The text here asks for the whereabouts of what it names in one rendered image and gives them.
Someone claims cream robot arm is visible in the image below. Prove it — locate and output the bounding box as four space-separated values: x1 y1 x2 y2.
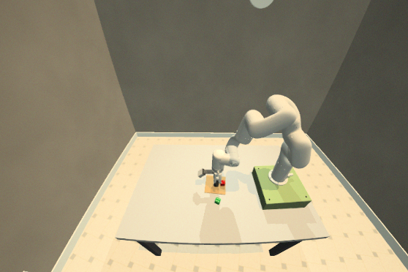
197 95 311 186

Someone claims tan flat mat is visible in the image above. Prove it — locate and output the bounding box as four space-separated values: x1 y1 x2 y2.
205 175 226 194

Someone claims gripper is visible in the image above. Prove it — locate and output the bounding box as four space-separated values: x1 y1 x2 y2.
214 171 223 187

